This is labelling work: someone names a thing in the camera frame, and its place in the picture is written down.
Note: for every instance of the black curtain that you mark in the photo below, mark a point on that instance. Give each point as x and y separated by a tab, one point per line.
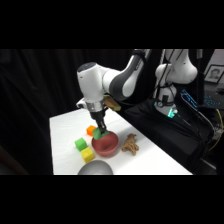
40	83

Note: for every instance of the backlit keyboard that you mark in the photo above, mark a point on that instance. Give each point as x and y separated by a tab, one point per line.
213	101

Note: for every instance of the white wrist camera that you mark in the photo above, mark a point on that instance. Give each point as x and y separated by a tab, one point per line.
80	103

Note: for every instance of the tiger plush toy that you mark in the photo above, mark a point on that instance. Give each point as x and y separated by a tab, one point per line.
130	144

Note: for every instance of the orange cube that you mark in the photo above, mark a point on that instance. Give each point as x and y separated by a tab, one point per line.
90	130

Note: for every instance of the green triangle block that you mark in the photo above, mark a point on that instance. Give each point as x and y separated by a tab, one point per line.
98	134

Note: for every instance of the framed portrait picture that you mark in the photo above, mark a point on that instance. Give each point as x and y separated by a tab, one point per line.
214	74

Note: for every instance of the blue-lit device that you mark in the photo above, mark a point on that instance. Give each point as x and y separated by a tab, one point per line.
188	98

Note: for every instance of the pink bowl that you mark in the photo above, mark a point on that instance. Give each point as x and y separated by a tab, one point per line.
106	146

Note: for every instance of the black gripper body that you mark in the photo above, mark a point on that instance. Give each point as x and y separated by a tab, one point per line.
96	113

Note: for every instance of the black cloth-covered robot stand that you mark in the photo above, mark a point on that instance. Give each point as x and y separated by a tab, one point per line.
166	133

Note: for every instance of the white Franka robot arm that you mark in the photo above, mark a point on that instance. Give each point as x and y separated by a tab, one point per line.
133	78

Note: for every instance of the green cube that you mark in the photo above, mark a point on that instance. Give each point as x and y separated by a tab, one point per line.
80	144

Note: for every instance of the grey bowl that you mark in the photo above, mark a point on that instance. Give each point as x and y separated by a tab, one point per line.
95	168

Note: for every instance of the yellow cube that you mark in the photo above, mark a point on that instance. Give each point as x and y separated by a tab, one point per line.
87	155

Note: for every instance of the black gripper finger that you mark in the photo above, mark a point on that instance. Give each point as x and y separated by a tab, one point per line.
99	126
103	125

